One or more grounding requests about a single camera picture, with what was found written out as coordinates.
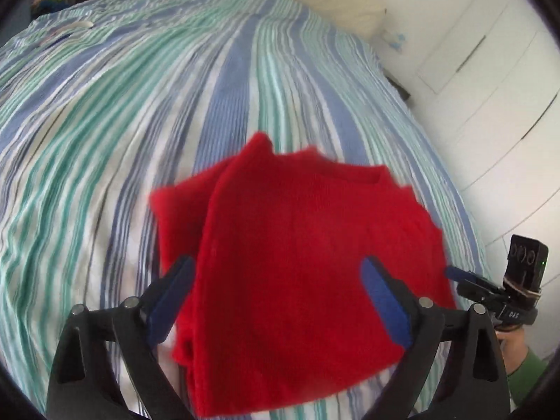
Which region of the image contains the person's right hand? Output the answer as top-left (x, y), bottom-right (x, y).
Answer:
top-left (496, 327), bottom-right (533, 376)

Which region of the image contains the white wardrobe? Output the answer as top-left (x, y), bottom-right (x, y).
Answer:
top-left (380, 0), bottom-right (560, 359)

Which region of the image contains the person's right forearm green sleeve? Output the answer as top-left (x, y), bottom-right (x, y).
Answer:
top-left (506, 345), bottom-right (550, 416)

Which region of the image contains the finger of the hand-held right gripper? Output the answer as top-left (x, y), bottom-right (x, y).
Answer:
top-left (445, 266), bottom-right (484, 285)

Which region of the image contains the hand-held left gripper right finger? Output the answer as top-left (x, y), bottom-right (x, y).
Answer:
top-left (361, 256), bottom-right (512, 420)

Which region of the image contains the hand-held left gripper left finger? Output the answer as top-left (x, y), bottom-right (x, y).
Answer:
top-left (44, 256), bottom-right (196, 420)

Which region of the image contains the red sweater with white animal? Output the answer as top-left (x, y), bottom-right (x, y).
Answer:
top-left (149, 131), bottom-right (458, 418)

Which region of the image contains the striped bed sheet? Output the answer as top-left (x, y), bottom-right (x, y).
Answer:
top-left (0, 0), bottom-right (488, 420)

